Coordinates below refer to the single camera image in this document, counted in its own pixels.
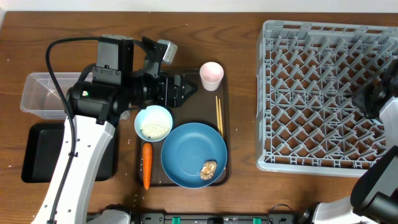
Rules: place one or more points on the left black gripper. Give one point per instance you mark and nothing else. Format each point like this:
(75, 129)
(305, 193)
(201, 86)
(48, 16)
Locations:
(168, 90)

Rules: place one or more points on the pink plastic cup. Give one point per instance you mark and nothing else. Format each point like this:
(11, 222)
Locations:
(211, 74)

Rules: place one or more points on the light blue rice bowl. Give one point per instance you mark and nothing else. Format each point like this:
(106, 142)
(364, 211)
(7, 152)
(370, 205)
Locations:
(153, 111)

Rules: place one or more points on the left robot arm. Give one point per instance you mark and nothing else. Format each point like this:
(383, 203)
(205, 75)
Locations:
(126, 73)

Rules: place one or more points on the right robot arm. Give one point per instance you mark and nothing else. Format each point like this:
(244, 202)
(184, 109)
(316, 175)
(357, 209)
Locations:
(371, 199)

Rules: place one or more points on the grey plastic dishwasher rack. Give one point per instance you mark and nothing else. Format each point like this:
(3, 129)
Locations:
(307, 72)

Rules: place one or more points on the dark brown serving tray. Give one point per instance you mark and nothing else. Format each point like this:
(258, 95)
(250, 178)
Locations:
(198, 108)

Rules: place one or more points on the white rice pile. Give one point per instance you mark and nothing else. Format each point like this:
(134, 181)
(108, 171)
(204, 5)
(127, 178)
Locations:
(155, 129)

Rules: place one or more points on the large blue plate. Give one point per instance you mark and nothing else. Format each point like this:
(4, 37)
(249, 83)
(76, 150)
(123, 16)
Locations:
(186, 150)

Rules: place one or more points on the orange carrot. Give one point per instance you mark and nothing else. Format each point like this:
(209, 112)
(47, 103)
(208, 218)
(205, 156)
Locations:
(147, 157)

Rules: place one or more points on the brown food scrap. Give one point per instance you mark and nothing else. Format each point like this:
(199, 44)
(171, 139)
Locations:
(208, 170)

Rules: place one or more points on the clear plastic bin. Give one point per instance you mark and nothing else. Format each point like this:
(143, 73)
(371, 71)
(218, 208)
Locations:
(41, 98)

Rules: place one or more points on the black rectangular tray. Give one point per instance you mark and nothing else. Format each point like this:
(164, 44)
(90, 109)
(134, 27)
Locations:
(43, 149)

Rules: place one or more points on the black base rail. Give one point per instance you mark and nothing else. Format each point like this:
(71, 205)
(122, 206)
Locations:
(160, 218)

